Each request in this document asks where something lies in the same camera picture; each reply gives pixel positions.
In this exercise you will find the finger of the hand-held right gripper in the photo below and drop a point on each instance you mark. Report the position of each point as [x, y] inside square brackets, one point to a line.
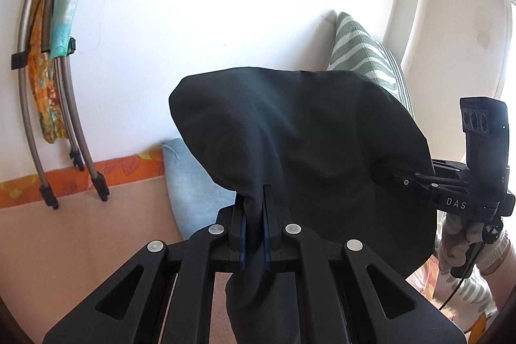
[407, 181]
[451, 166]

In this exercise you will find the person's right hand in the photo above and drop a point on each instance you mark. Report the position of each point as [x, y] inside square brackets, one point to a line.
[455, 243]

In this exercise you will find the light blue pillow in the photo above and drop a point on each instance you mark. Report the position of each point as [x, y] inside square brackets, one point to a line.
[193, 187]

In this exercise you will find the colourful patterned scarf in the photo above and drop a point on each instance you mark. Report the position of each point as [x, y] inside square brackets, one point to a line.
[66, 17]

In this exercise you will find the grey metal drying rack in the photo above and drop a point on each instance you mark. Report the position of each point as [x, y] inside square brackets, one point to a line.
[19, 60]

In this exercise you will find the black pants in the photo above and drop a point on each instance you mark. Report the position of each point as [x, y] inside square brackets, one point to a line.
[314, 146]

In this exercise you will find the orange floral bed sheet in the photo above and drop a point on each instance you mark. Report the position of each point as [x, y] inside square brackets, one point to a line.
[121, 166]

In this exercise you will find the thin striped pillow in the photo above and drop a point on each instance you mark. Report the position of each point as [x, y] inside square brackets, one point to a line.
[401, 78]

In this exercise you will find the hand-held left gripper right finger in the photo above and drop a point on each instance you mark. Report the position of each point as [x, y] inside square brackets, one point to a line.
[266, 235]

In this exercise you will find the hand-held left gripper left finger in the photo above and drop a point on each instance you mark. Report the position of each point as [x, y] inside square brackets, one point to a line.
[243, 239]

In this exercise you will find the beige blanket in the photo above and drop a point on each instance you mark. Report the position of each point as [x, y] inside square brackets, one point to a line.
[80, 231]

